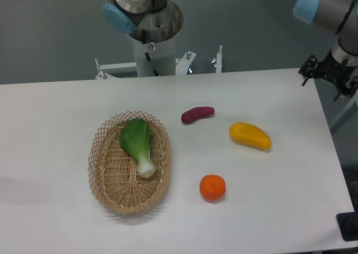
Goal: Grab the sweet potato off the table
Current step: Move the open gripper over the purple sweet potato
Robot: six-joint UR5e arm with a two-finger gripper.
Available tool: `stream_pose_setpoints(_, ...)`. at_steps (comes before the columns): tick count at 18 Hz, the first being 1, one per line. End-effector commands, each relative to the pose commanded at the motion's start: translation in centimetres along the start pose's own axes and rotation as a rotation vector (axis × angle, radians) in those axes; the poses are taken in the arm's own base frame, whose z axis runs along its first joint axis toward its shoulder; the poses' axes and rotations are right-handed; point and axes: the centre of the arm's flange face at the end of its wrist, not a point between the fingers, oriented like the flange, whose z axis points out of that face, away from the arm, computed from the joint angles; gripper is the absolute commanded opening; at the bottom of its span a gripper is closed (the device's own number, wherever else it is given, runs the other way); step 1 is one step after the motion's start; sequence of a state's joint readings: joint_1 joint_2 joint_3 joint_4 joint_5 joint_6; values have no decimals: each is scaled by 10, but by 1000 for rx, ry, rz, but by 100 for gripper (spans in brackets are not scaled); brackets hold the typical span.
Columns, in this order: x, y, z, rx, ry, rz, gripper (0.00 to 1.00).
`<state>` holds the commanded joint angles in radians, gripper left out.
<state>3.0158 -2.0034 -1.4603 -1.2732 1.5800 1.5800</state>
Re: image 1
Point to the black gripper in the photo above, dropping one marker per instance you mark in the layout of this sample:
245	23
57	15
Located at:
329	69

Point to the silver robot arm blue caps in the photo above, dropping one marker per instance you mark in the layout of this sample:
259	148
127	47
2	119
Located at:
340	18

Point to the purple sweet potato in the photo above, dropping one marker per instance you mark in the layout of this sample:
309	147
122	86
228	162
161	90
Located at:
197	113

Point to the yellow mango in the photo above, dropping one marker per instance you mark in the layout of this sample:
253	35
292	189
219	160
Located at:
250	135

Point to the black device at table edge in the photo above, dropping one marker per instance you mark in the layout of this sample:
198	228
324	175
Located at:
347	223

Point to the orange tangerine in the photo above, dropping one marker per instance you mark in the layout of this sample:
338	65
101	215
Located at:
212	187

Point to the green bok choy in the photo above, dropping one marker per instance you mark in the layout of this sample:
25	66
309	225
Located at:
135	140

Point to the woven wicker basket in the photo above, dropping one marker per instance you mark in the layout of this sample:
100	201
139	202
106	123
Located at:
113	176

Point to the white metal base frame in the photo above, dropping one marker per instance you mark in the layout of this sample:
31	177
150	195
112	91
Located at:
182	67

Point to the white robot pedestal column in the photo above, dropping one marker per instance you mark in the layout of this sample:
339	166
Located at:
152	26

